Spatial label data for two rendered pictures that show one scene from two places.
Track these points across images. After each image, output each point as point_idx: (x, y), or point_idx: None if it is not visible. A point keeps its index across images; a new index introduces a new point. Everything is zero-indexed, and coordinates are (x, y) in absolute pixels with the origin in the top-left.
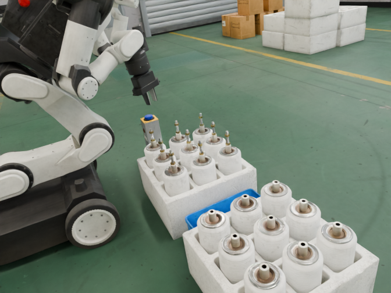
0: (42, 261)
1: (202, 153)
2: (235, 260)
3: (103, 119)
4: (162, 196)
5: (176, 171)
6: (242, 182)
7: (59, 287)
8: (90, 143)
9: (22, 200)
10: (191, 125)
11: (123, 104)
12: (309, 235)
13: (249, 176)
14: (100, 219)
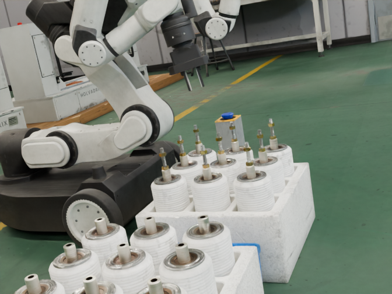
0: (50, 243)
1: (205, 166)
2: (49, 272)
3: (160, 104)
4: (144, 208)
5: (166, 179)
6: (253, 230)
7: (30, 268)
8: (125, 126)
9: (70, 177)
10: (366, 160)
11: (326, 116)
12: None
13: (266, 225)
14: (96, 216)
